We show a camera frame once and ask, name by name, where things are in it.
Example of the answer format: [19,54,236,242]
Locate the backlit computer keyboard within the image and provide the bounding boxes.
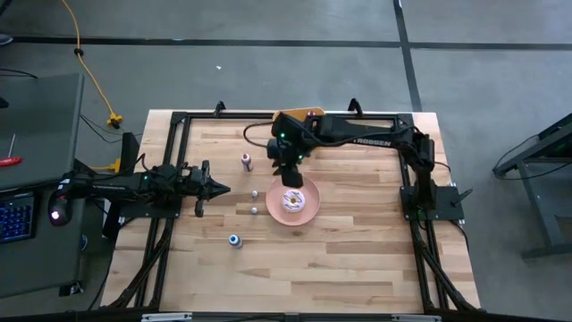
[0,191,37,245]

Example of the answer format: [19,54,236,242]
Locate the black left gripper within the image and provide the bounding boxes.
[185,159,231,219]

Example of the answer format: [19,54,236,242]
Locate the yellow plug connector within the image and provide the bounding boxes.
[91,157,122,174]

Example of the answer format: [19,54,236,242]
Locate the black upright box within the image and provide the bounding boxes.
[119,131,141,176]

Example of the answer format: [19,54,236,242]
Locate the white frosted donut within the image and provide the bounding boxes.
[281,189,307,214]

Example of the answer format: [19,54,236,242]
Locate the yellow extension cable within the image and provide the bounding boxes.
[60,0,125,130]

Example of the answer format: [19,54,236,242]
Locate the grey metal table frame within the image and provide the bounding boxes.
[491,112,572,261]

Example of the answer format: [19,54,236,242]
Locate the grey desk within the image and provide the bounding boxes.
[0,72,86,300]

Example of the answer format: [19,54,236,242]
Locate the pink round plate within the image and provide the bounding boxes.
[265,174,322,227]

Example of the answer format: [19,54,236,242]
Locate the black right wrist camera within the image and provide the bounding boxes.
[266,136,287,175]

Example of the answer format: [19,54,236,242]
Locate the black lit computer mouse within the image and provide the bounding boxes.
[47,196,73,228]

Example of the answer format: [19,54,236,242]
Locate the yellow plastic bin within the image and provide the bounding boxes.
[272,106,326,122]

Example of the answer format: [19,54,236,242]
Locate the silver frame bracket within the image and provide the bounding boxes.
[391,314,443,322]
[140,312,194,322]

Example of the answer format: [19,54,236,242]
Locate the red-handled screwdriver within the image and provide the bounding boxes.
[0,132,23,169]

